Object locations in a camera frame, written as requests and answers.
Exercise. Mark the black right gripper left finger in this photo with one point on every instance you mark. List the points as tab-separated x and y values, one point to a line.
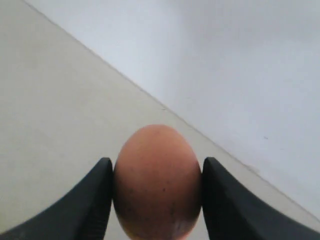
82	214

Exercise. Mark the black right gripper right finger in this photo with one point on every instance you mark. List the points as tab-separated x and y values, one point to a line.
233	212

